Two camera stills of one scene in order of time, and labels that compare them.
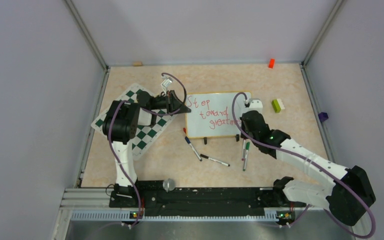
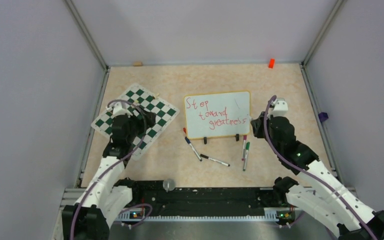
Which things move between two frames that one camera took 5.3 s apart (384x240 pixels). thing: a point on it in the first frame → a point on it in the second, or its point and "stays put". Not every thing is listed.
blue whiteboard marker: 189,141 stays put
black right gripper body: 245,129 → 259,130
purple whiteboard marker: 244,148 stays put
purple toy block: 323,116 stays put
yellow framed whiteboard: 211,114 stays put
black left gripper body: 161,102 → 137,126
